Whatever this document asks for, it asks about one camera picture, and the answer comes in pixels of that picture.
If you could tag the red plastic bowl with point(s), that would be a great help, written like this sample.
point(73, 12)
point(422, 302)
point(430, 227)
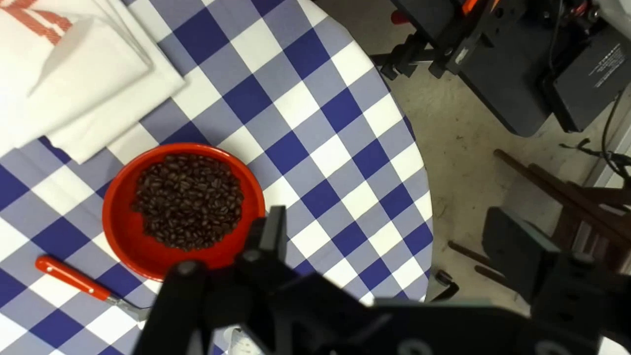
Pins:
point(120, 229)

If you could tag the brown wooden chair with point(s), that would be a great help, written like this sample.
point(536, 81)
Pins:
point(564, 189)

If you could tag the white napkin red print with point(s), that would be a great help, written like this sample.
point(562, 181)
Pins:
point(79, 79)

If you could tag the dark coffee beans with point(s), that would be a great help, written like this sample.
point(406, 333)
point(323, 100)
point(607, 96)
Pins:
point(187, 199)

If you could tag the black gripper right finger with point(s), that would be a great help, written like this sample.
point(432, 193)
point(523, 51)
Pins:
point(519, 256)

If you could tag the black device white label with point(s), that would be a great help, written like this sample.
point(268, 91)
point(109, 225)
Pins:
point(584, 85)

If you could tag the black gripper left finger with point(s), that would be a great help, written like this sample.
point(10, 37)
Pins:
point(268, 236)

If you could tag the blue white checkered tablecloth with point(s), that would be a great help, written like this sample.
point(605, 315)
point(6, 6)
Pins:
point(308, 98)

